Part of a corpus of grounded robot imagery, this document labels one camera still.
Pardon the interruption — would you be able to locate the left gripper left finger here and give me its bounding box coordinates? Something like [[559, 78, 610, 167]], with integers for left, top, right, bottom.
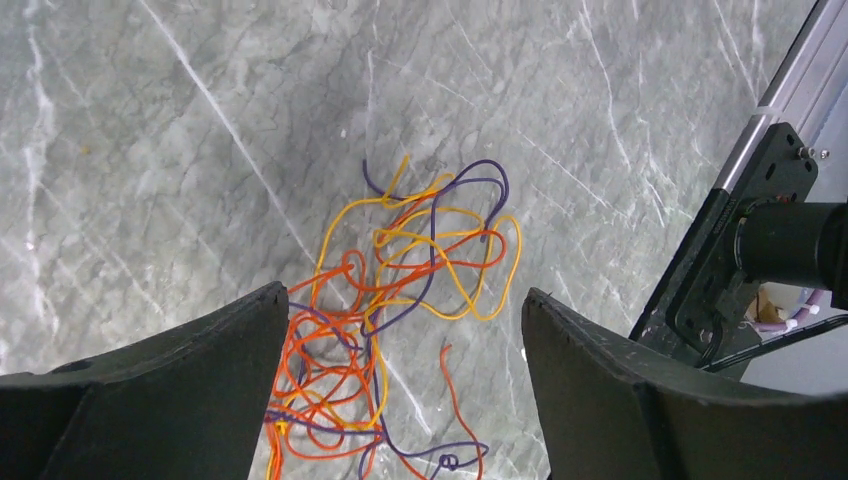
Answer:
[[1, 282, 289, 479]]

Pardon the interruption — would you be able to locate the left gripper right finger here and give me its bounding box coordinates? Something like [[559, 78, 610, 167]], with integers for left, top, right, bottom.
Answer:
[[521, 288, 847, 479]]

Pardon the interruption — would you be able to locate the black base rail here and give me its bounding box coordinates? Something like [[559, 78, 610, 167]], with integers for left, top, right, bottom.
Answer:
[[629, 1, 847, 372]]

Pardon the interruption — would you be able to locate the orange cable bundle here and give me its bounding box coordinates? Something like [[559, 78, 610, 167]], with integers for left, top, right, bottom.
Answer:
[[263, 155, 523, 480]]

